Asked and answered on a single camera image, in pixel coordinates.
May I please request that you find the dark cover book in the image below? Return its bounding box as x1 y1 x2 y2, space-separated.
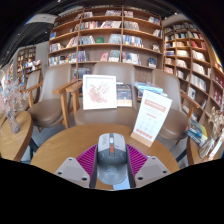
116 83 134 108

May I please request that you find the small white table sign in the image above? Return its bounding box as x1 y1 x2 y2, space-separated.
209 136 224 161

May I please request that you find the stack of colourful books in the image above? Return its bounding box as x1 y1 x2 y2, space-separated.
184 118 209 148

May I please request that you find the white sign on wooden base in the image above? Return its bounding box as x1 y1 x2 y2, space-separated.
130 89 173 148

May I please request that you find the curved wooden bookshelf unit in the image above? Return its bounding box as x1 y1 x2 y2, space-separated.
162 19 224 121

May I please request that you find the distant wooden bookshelf unit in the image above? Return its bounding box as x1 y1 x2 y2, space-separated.
16 44 43 78

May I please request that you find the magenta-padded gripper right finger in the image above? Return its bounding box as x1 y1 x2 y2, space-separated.
125 143 172 188

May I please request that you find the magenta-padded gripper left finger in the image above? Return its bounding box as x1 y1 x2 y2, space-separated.
54 143 99 189

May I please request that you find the white framed flower picture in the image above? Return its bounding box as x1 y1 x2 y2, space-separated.
82 74 118 111

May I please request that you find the grey computer mouse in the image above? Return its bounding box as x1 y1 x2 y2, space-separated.
96 132 128 186

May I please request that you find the wide wooden bookshelf unit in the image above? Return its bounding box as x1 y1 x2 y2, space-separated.
48 4 165 73

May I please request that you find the light blue book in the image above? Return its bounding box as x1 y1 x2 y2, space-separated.
133 80 164 98

